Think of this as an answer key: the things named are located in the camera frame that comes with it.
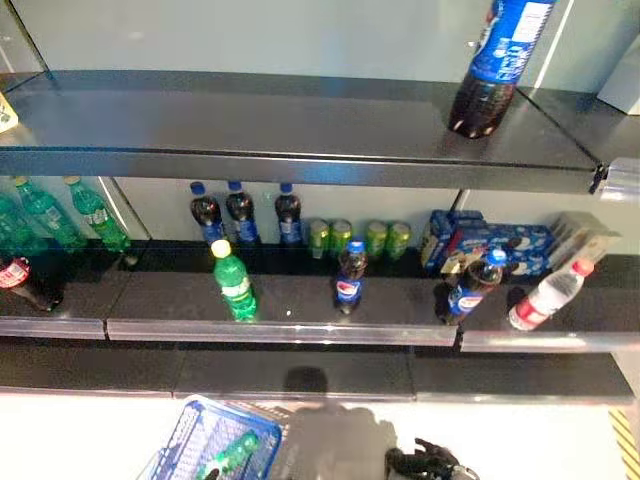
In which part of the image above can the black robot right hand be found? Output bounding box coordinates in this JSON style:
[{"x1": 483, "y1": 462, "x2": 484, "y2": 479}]
[{"x1": 384, "y1": 438, "x2": 479, "y2": 480}]

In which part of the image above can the clear water bottle red cap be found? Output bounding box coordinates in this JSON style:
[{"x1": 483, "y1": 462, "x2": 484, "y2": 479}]
[{"x1": 507, "y1": 258, "x2": 596, "y2": 333}]

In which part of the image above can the blue plastic shopping basket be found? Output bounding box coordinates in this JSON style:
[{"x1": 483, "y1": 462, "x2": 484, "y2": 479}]
[{"x1": 137, "y1": 394, "x2": 284, "y2": 480}]

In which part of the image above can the green drink can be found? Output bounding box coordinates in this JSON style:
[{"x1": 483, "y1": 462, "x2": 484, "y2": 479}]
[
  {"x1": 307, "y1": 218, "x2": 332, "y2": 260},
  {"x1": 329, "y1": 218, "x2": 354, "y2": 257},
  {"x1": 363, "y1": 219, "x2": 389, "y2": 259},
  {"x1": 386, "y1": 221, "x2": 413, "y2": 262}
]

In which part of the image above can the yellow black hazard tape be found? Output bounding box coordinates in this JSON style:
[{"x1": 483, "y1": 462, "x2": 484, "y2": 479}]
[{"x1": 607, "y1": 408, "x2": 640, "y2": 470}]

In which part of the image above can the dark blue cookie box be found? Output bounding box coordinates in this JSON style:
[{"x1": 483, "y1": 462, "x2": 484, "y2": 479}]
[{"x1": 419, "y1": 208, "x2": 485, "y2": 274}]

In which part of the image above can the blue Oreo cookie box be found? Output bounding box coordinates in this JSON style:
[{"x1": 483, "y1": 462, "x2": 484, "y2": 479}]
[{"x1": 444, "y1": 223, "x2": 557, "y2": 280}]

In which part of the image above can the grey cardboard box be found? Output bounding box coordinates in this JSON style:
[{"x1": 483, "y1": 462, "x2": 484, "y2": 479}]
[{"x1": 548, "y1": 210, "x2": 624, "y2": 274}]

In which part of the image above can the black shelf board steel edge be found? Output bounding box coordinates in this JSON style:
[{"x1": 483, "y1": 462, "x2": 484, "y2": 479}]
[{"x1": 0, "y1": 69, "x2": 609, "y2": 195}]

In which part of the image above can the large Pepsi cola bottle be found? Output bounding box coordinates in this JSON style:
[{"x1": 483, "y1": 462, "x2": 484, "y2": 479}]
[{"x1": 447, "y1": 0, "x2": 557, "y2": 140}]

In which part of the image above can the Coca-Cola bottle red cap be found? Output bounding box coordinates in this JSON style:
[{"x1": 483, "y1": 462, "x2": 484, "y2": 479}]
[{"x1": 0, "y1": 256, "x2": 66, "y2": 312}]

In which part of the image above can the black shelf board clear rail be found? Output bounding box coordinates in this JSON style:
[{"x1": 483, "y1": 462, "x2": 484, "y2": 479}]
[
  {"x1": 517, "y1": 87, "x2": 640, "y2": 201},
  {"x1": 0, "y1": 239, "x2": 107, "y2": 341},
  {"x1": 105, "y1": 242, "x2": 460, "y2": 349},
  {"x1": 457, "y1": 252, "x2": 640, "y2": 354}
]

